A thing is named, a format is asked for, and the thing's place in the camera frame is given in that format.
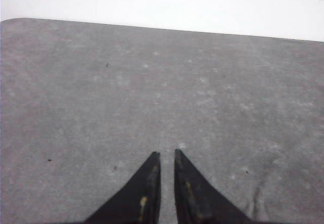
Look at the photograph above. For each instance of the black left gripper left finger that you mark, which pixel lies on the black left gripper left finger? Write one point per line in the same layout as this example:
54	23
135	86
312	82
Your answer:
138	201

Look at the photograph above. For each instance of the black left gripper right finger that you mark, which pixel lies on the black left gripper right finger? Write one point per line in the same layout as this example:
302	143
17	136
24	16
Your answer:
196	200

